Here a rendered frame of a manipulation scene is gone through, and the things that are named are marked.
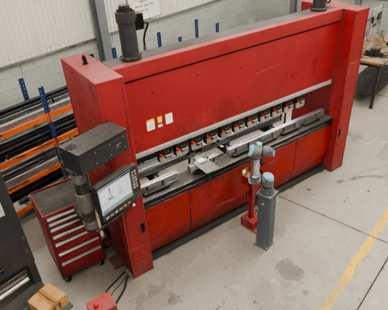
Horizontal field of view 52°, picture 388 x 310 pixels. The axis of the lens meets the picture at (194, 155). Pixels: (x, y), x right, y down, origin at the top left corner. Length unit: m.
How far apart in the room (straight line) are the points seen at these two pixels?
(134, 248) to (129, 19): 2.29
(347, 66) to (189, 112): 2.26
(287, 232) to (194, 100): 2.05
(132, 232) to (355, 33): 3.49
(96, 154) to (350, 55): 3.49
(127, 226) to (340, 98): 3.24
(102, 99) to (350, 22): 3.21
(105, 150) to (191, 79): 1.27
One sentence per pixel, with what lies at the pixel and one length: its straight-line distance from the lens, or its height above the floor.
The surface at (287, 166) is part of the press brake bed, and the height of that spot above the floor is 0.41.
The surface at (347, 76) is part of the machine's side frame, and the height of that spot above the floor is 1.49.
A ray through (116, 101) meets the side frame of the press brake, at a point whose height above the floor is 2.10.
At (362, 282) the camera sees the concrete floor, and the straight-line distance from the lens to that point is 4.72.
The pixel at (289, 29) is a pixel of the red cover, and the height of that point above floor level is 2.23.
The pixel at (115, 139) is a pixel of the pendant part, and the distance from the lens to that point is 3.22.
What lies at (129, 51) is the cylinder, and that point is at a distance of 3.65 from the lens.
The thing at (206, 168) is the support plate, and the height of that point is 1.00.
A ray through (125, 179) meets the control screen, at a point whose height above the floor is 1.51.
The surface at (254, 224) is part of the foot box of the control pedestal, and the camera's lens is 4.98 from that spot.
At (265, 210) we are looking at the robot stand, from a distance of 4.43.
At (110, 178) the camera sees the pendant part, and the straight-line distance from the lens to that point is 3.32.
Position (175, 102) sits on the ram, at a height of 1.81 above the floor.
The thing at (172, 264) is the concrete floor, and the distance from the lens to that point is 4.69.
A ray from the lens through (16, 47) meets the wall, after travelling 7.67.
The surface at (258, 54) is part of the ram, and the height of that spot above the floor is 2.04.
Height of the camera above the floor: 3.47
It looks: 33 degrees down
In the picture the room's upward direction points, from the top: 4 degrees counter-clockwise
